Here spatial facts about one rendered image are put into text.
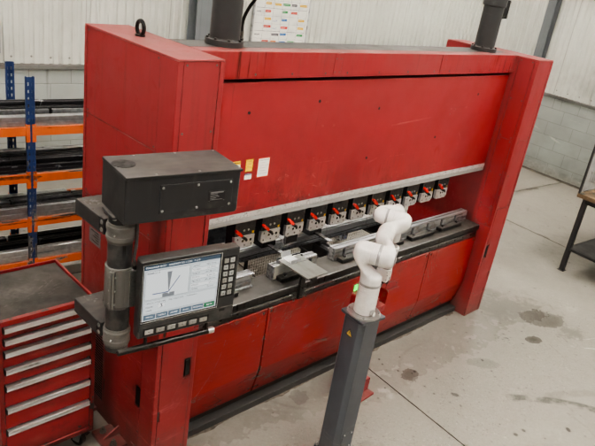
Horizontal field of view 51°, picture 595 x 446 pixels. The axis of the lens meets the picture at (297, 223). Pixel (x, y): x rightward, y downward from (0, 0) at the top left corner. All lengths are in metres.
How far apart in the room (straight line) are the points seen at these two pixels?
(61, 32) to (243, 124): 4.36
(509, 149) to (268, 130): 2.52
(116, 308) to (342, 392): 1.58
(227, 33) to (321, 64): 0.62
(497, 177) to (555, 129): 5.71
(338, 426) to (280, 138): 1.72
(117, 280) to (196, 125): 0.78
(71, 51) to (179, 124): 4.75
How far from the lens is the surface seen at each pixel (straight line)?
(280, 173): 3.64
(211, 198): 2.56
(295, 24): 8.89
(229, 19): 3.24
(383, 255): 3.35
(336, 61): 3.68
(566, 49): 11.10
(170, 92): 2.83
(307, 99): 3.62
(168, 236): 3.03
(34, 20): 7.34
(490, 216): 5.59
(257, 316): 3.87
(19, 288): 3.58
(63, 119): 4.90
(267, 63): 3.33
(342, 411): 3.85
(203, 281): 2.70
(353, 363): 3.65
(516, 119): 5.39
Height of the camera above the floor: 2.78
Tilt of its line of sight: 23 degrees down
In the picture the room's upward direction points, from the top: 9 degrees clockwise
